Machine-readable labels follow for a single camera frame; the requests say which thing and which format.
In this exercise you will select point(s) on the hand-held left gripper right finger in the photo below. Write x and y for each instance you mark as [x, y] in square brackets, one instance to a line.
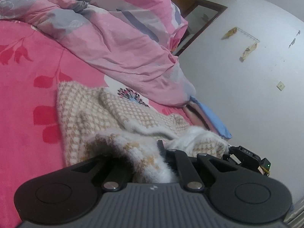
[175, 160]

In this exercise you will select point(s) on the dark wooden door frame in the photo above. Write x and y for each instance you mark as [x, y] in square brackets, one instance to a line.
[213, 11]

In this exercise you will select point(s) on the pink patterned quilt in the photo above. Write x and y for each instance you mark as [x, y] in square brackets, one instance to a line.
[118, 40]

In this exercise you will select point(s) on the yellow wall decoration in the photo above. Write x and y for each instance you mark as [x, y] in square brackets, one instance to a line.
[248, 51]
[229, 33]

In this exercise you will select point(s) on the beige white houndstooth jacket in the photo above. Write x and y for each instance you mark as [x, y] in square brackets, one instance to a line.
[95, 114]

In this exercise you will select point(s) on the wall socket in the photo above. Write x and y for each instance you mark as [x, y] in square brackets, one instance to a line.
[280, 86]

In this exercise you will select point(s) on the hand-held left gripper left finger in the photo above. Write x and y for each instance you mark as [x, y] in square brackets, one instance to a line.
[116, 171]

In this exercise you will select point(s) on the pink floral bed sheet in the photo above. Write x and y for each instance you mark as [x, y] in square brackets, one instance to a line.
[23, 99]

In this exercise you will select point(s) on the blue folded garment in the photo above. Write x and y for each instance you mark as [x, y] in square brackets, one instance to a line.
[213, 118]

